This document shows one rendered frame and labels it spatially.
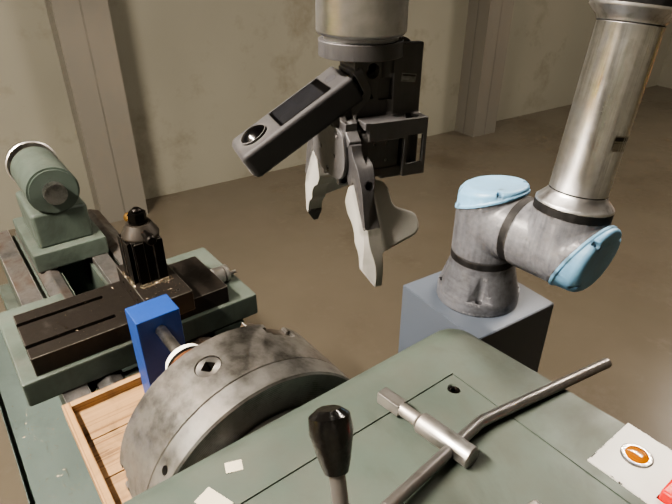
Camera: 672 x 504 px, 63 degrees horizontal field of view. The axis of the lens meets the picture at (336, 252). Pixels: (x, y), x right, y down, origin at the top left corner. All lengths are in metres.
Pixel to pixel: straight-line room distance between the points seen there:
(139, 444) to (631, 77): 0.78
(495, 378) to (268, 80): 3.91
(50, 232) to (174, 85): 2.54
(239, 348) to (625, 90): 0.61
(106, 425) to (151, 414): 0.46
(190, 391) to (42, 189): 1.09
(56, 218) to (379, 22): 1.39
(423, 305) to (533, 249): 0.25
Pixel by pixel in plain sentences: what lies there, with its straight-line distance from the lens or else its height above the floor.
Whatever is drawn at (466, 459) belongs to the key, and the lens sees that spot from 0.55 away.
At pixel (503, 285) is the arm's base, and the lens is 1.00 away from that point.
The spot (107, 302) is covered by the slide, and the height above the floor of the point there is 0.97.
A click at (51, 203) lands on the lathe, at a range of 1.68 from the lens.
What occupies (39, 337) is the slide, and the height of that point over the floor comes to 0.97.
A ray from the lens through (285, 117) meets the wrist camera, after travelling 0.47.
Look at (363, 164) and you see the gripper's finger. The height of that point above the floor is 1.52.
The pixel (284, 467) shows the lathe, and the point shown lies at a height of 1.26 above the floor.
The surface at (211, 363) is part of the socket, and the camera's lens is 0.70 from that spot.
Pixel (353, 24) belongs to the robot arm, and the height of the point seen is 1.63.
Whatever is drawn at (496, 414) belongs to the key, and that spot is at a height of 1.27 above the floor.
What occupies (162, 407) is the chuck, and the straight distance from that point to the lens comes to 0.71.
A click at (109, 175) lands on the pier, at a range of 3.90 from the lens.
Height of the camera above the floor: 1.69
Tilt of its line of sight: 30 degrees down
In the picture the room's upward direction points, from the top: straight up
